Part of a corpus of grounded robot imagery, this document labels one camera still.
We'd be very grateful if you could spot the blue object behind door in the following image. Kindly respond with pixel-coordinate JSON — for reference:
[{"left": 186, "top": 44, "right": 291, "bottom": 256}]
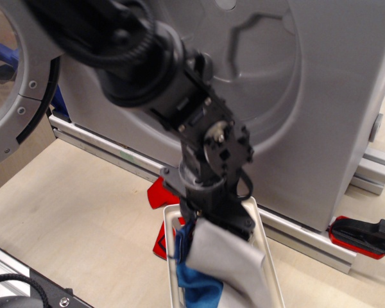
[{"left": 0, "top": 43, "right": 69, "bottom": 118}]

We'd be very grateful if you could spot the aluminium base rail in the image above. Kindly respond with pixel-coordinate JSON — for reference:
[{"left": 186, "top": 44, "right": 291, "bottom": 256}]
[{"left": 49, "top": 115, "right": 357, "bottom": 274}]

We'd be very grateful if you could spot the aluminium frame with black bracket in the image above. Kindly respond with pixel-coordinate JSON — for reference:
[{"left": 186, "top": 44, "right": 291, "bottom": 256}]
[{"left": 0, "top": 248, "right": 90, "bottom": 307}]

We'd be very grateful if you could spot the grey round machine door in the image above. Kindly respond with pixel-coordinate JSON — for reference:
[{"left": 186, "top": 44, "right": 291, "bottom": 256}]
[{"left": 0, "top": 1, "right": 62, "bottom": 163}]

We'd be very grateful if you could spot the grey toy washing machine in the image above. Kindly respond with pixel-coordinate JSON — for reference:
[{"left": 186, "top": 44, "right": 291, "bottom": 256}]
[{"left": 47, "top": 0, "right": 385, "bottom": 233}]

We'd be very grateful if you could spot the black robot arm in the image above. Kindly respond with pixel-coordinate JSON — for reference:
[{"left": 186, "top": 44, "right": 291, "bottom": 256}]
[{"left": 26, "top": 1, "right": 255, "bottom": 240}]

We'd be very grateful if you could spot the white grey cloth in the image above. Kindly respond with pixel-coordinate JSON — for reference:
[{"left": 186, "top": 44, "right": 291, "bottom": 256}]
[{"left": 185, "top": 218, "right": 273, "bottom": 307}]

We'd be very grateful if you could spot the aluminium side profile block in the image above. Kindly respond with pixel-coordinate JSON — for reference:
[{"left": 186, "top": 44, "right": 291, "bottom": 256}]
[{"left": 350, "top": 147, "right": 385, "bottom": 196}]

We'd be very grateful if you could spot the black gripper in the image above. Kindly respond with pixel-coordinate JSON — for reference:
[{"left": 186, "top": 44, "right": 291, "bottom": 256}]
[{"left": 160, "top": 162, "right": 255, "bottom": 241}]

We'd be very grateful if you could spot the white plastic laundry basket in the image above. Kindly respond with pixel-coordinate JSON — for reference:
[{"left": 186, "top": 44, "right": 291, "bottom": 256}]
[{"left": 164, "top": 197, "right": 285, "bottom": 307}]

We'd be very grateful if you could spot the red shirt on table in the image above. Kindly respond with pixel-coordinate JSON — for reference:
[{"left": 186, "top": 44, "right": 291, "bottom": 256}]
[{"left": 147, "top": 177, "right": 180, "bottom": 260}]

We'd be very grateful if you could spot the plain blue cloth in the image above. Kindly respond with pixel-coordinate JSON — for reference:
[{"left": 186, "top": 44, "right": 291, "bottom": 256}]
[{"left": 176, "top": 262, "right": 223, "bottom": 308}]

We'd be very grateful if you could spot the black braided cable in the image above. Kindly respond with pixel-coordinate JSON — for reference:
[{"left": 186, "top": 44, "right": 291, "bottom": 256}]
[{"left": 0, "top": 273, "right": 49, "bottom": 308}]

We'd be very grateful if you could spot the red black clamp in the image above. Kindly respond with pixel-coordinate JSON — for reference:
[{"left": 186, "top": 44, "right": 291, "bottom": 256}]
[{"left": 329, "top": 216, "right": 385, "bottom": 260}]

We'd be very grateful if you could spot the blue cloth with dark trim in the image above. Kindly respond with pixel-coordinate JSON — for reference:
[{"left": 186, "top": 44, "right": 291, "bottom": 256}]
[{"left": 173, "top": 220, "right": 196, "bottom": 264}]

